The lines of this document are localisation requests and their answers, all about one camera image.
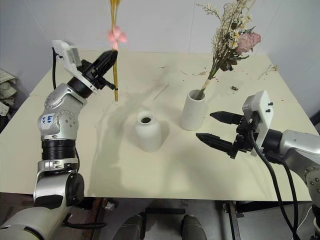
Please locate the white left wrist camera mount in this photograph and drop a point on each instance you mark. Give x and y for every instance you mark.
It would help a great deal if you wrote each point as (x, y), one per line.
(66, 50)

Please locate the dried flower bouquet pink rose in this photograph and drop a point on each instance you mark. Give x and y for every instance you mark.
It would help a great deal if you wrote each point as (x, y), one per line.
(225, 50)

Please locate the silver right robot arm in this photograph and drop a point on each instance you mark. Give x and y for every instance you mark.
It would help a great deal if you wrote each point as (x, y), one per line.
(295, 142)

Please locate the rusty brown beam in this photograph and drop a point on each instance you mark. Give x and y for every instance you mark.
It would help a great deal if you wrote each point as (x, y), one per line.
(93, 220)

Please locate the thin loose straw twig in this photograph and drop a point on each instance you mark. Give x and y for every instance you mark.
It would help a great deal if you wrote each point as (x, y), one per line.
(161, 91)

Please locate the loose dried flower sprig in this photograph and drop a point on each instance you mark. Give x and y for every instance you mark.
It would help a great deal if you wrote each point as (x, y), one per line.
(268, 70)

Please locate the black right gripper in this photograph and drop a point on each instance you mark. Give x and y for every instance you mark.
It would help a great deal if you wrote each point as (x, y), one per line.
(243, 135)

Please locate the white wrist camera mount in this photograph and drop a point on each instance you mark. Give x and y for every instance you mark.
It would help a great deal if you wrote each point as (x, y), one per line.
(263, 112)
(66, 50)

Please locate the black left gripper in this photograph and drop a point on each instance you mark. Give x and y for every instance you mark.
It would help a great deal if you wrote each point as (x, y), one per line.
(91, 72)

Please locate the pink flower yellow stem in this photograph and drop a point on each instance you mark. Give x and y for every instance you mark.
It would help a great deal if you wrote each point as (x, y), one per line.
(115, 75)

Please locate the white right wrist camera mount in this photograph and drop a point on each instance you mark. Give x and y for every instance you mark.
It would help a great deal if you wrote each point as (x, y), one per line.
(263, 112)

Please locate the crumpled pale cloth pile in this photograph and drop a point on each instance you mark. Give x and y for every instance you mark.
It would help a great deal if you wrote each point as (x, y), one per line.
(6, 92)

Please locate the small brown flower crumb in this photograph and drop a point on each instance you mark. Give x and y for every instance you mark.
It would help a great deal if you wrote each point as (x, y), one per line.
(234, 87)

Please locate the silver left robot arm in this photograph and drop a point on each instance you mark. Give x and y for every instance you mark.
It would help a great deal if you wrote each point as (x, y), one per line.
(57, 117)

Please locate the white bottle-shaped vase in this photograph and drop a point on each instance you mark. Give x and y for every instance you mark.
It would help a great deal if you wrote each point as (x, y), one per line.
(148, 136)

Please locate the dark rounded shape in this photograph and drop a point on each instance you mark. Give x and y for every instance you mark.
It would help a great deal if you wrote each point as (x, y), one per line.
(132, 227)
(193, 227)

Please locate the white cylinder vase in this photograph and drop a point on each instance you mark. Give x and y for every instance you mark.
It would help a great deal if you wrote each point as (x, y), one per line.
(192, 113)

